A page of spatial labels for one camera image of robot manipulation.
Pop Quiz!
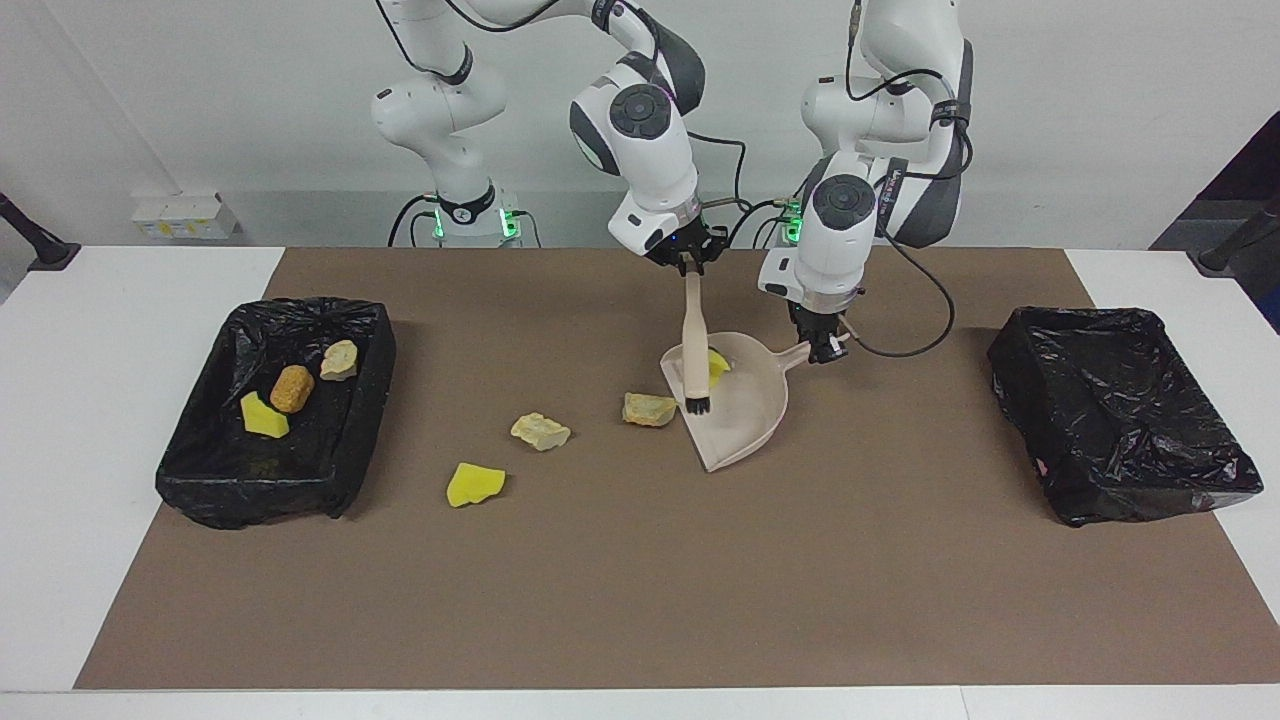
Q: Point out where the brown paper table mat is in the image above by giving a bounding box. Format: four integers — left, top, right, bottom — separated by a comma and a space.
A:
75, 247, 1280, 691

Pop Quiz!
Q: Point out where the brown bread roll toy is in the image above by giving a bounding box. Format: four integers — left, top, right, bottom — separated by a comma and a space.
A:
270, 365, 317, 415

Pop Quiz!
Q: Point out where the black bag lined bin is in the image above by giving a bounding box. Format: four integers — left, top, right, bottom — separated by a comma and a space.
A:
987, 306, 1264, 528
155, 297, 398, 531

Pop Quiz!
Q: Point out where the plain yellow sponge piece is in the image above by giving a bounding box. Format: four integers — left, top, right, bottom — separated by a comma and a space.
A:
446, 462, 507, 509

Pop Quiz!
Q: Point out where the black base cable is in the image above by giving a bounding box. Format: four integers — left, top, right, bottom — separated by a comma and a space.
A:
727, 197, 803, 249
387, 194, 542, 249

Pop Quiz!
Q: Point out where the beige plastic dustpan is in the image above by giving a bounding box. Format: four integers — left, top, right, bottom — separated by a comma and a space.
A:
660, 332, 812, 474

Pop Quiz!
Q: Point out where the beige brush with black bristles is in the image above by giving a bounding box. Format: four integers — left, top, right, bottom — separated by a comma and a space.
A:
681, 268, 714, 417

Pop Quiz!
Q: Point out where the pale beige foam chunk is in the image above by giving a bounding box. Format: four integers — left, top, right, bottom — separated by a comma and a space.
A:
623, 392, 679, 429
511, 413, 572, 453

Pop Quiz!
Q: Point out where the black right base cable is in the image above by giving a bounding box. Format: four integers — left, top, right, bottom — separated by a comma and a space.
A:
387, 194, 542, 249

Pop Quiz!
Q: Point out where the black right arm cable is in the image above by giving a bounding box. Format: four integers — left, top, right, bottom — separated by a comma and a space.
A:
375, 0, 752, 217

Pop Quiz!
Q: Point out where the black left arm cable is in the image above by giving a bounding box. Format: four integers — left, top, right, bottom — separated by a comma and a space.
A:
844, 0, 958, 360

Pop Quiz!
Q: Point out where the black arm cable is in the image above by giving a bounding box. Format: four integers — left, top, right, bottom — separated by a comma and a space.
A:
375, 0, 752, 217
844, 0, 958, 360

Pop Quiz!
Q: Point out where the black left base cable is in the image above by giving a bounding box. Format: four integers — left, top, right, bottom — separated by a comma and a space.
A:
727, 197, 803, 249

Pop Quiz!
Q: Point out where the yellow sponge with green edge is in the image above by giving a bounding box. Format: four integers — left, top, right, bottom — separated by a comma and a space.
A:
240, 391, 291, 439

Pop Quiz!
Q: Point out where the black stand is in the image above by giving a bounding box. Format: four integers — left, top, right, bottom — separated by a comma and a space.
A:
1198, 205, 1280, 276
0, 192, 82, 273

